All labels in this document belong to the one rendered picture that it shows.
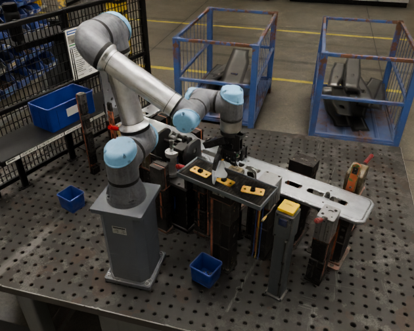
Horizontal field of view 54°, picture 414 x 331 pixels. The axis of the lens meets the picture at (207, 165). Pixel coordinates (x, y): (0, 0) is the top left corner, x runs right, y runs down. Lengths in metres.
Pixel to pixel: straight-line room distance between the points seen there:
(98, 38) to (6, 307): 1.94
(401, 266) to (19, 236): 1.76
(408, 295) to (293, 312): 0.49
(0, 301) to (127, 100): 1.76
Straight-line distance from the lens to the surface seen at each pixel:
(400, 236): 2.20
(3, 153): 2.19
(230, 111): 1.35
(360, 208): 1.79
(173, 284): 1.80
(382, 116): 4.53
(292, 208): 1.46
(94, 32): 1.35
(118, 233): 1.62
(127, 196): 1.53
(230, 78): 4.17
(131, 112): 1.52
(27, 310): 2.13
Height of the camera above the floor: 2.09
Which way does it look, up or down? 34 degrees down
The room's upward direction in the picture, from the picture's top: straight up
